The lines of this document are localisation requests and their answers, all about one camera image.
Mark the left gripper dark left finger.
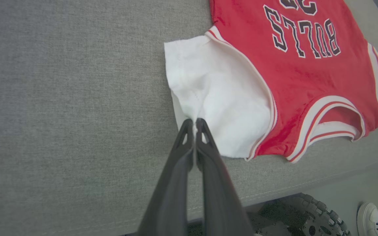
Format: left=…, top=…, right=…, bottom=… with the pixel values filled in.
left=136, top=118, right=195, bottom=236

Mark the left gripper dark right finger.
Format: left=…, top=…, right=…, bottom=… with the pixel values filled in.
left=195, top=118, right=256, bottom=236

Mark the red and white Bulls jersey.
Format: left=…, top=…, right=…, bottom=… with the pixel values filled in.
left=163, top=0, right=378, bottom=164

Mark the grey fabric sofa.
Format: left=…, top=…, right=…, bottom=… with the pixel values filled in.
left=0, top=0, right=378, bottom=236

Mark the white sneaker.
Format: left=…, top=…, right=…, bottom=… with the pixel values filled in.
left=356, top=202, right=378, bottom=236

